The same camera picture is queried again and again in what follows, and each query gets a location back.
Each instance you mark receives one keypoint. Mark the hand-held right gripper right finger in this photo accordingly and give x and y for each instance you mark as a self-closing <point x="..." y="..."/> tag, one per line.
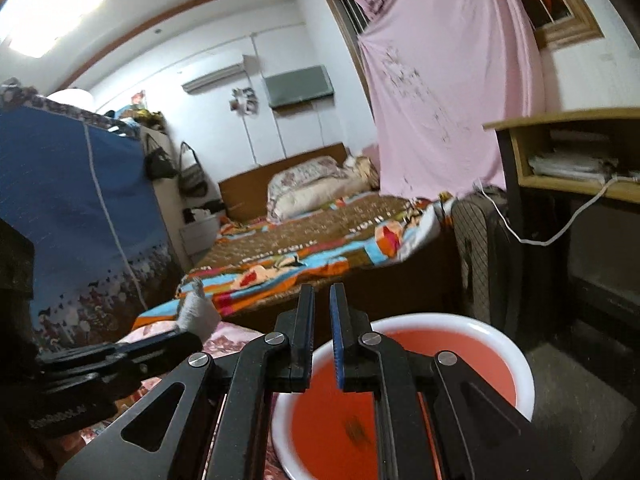
<point x="339" y="335"/>

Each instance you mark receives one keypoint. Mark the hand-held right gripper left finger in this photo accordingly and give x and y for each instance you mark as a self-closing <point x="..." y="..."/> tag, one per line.
<point x="306" y="325"/>

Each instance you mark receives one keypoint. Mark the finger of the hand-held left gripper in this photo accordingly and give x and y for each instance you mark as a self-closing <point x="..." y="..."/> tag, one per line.
<point x="150" y="355"/>

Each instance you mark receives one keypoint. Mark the grey sock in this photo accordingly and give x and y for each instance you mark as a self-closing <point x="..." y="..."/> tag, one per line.
<point x="197" y="312"/>

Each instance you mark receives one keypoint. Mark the red basin with white rim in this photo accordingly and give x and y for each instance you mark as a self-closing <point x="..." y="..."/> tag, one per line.
<point x="450" y="365"/>

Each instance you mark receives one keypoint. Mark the bed with colourful blanket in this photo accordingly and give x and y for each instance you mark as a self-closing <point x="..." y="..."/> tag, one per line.
<point x="310" y="240"/>

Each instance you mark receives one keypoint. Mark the blue fabric wardrobe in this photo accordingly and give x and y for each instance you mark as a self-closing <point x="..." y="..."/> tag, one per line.
<point x="60" y="200"/>

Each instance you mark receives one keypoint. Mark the white nightstand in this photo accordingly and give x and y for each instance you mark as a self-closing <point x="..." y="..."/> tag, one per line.
<point x="200" y="237"/>

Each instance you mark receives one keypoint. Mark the floral pillow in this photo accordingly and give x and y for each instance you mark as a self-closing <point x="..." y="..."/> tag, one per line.
<point x="300" y="185"/>

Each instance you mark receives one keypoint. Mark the wooden bed headboard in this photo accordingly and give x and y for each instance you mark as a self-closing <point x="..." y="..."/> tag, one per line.
<point x="245" y="185"/>

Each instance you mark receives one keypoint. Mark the black checkered bag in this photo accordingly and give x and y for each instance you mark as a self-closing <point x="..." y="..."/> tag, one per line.
<point x="480" y="260"/>

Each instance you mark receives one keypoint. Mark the beige pillow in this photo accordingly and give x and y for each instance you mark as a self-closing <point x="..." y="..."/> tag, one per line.
<point x="362" y="170"/>

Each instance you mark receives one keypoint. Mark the black handbag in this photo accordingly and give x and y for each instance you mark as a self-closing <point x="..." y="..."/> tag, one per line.
<point x="160" y="160"/>
<point x="192" y="175"/>

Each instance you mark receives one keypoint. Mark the white air conditioner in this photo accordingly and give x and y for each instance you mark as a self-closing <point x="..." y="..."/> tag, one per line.
<point x="212" y="77"/>

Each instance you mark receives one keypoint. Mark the pink hanging sheet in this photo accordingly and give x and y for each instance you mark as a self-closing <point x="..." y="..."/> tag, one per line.
<point x="440" y="85"/>

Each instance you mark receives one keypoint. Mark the square ceiling light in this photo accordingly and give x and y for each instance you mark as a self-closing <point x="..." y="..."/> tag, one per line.
<point x="50" y="15"/>

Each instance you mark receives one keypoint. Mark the wooden shelf with papers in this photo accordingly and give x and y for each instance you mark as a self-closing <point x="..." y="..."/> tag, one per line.
<point x="550" y="122"/>

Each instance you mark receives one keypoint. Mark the wall photos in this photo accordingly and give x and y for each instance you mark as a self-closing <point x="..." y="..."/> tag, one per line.
<point x="244" y="101"/>

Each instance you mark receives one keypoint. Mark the wall-mounted television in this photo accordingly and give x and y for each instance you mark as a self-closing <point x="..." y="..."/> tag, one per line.
<point x="299" y="86"/>

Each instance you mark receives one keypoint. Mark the wooden window frame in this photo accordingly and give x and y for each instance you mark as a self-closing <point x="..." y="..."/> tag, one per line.
<point x="575" y="15"/>

